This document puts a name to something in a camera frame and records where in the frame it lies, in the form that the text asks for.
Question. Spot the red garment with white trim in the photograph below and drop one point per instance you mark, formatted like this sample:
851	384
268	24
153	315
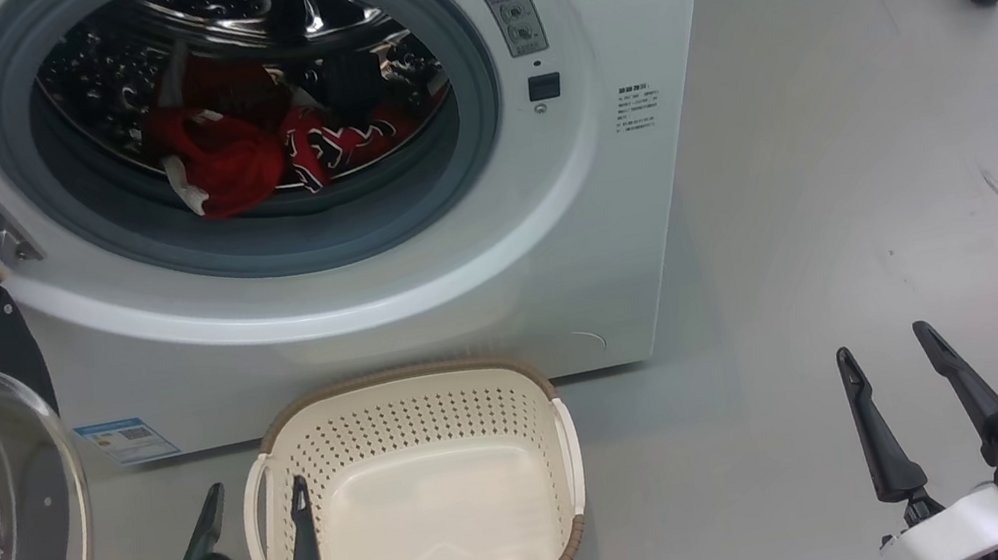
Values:
236	162

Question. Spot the cream perforated laundry basket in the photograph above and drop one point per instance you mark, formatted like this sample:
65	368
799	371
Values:
438	523

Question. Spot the grey rubber door gasket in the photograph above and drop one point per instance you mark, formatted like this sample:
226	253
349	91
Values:
270	242

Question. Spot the white washing machine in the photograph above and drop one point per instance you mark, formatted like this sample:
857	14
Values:
608	201

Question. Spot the black door lock slot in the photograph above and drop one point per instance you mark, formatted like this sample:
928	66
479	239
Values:
544	87

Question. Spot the blue energy label sticker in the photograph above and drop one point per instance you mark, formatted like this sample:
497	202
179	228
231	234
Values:
126	442

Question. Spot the round drain filter cover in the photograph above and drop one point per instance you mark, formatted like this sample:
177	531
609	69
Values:
592	340

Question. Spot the small printed text sticker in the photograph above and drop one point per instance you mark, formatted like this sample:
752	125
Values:
635	110

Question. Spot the perforated steel drum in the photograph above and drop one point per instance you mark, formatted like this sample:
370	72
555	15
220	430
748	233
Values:
210	4

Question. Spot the grey warning label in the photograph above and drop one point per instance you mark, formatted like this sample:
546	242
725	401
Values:
507	10

